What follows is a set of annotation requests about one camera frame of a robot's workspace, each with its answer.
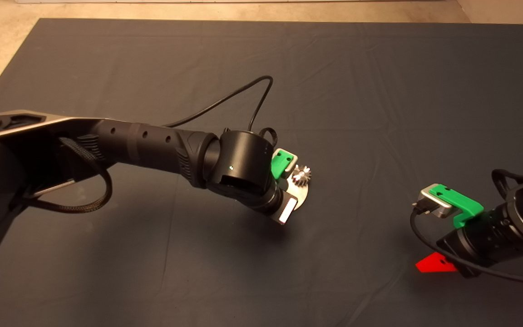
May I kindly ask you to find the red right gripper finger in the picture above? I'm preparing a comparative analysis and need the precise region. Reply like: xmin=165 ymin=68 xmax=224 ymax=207
xmin=416 ymin=253 xmax=458 ymax=274

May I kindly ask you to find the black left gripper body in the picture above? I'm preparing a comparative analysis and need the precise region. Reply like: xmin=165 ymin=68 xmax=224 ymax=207
xmin=249 ymin=184 xmax=299 ymax=225

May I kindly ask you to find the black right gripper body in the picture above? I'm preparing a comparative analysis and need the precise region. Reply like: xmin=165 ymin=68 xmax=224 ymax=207
xmin=436 ymin=207 xmax=523 ymax=279

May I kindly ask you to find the small steel planetary gear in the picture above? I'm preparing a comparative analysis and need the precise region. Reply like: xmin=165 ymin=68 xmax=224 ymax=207
xmin=292 ymin=165 xmax=313 ymax=187

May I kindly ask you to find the round metal carrier plate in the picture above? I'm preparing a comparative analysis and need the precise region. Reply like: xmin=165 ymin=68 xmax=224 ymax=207
xmin=284 ymin=175 xmax=310 ymax=212

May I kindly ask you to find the dark grey table cloth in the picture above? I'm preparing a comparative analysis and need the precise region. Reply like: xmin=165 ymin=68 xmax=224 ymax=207
xmin=0 ymin=17 xmax=523 ymax=327

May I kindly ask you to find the green left camera mount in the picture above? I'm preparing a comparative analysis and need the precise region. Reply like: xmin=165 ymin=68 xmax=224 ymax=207
xmin=271 ymin=149 xmax=295 ymax=180

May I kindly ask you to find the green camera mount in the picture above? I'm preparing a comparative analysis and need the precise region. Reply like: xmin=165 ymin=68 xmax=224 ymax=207
xmin=271 ymin=149 xmax=295 ymax=180
xmin=429 ymin=185 xmax=484 ymax=229

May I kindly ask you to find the green right camera mount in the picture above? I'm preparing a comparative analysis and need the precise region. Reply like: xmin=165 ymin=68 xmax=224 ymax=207
xmin=429 ymin=185 xmax=484 ymax=229

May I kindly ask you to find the black right camera cable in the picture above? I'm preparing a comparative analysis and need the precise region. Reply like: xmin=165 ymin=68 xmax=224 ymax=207
xmin=410 ymin=202 xmax=523 ymax=287

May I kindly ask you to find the black camera cable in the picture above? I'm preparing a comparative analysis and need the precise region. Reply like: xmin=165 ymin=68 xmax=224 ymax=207
xmin=164 ymin=75 xmax=278 ymax=150
xmin=410 ymin=202 xmax=523 ymax=287

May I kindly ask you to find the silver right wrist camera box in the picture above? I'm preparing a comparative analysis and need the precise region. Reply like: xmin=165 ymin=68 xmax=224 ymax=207
xmin=418 ymin=184 xmax=453 ymax=219

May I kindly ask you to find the black left camera cable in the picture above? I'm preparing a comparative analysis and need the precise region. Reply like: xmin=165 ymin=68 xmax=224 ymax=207
xmin=164 ymin=75 xmax=278 ymax=150

